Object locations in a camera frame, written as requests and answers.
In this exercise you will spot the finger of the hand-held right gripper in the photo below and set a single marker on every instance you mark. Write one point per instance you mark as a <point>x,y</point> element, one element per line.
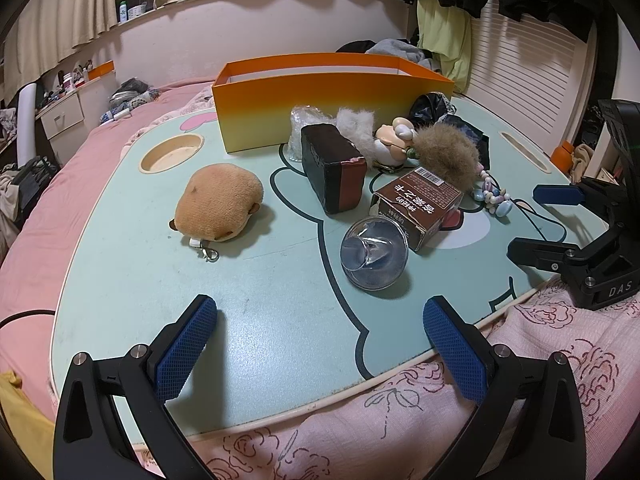
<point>540,255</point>
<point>555,194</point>

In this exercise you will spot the yellow-green hanging cloth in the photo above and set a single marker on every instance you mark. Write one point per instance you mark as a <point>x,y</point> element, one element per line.
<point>445,35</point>

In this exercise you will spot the orange bottle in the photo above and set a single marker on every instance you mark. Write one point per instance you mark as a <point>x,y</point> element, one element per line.
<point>562,157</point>

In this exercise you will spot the clear plastic cup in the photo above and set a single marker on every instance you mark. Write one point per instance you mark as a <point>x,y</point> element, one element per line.
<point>372,260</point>

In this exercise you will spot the white paper roll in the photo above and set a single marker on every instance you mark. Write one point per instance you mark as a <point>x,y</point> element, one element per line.
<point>26,125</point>

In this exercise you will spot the brown fur pompom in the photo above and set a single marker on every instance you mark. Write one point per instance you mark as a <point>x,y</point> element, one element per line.
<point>445,155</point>

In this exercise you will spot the clear plastic bag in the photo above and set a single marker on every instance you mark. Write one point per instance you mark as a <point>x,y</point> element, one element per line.
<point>305,122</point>

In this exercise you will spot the brown carton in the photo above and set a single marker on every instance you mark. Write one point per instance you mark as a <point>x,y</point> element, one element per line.
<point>420,200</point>

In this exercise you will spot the pile of small items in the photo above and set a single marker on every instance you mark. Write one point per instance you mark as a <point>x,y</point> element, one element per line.
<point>130,92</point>

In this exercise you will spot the pink floral quilt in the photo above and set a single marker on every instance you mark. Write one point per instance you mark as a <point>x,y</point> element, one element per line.
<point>200,105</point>

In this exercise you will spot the small orange box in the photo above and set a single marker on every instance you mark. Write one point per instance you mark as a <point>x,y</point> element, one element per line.
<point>102,69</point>

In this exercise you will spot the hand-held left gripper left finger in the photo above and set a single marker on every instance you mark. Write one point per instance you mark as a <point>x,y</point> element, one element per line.
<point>185,347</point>

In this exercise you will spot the grey hoodie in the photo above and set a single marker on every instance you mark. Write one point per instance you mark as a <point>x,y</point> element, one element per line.
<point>400,50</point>

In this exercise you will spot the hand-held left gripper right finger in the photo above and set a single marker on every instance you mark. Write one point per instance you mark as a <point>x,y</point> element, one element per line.
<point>457,350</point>

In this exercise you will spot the white fur piece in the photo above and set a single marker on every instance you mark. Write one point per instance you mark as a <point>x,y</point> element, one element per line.
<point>355,125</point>

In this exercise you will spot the pink rose print cloth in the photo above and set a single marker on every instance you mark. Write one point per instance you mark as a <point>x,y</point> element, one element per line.
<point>350,430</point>

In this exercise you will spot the pastel bead charm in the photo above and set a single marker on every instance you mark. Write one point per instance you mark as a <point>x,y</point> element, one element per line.
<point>492,199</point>

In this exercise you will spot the black clothing on bed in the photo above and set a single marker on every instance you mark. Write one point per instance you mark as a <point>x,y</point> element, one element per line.
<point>357,46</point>

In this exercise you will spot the white drawer cabinet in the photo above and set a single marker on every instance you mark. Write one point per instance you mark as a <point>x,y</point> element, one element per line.
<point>65,115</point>

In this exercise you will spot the beige pleated curtain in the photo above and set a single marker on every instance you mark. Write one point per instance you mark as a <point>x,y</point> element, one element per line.
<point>60,10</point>

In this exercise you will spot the dark brown block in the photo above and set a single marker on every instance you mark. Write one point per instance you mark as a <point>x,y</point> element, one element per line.
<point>330,170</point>

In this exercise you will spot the white bottle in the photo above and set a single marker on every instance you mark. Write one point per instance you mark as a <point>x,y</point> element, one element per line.
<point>123,12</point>

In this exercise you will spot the orange cardboard box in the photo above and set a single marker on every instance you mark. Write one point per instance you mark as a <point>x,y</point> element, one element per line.
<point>260,110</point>

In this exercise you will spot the yellow cloth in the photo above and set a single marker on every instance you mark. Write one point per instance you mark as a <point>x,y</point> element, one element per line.
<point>20,405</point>

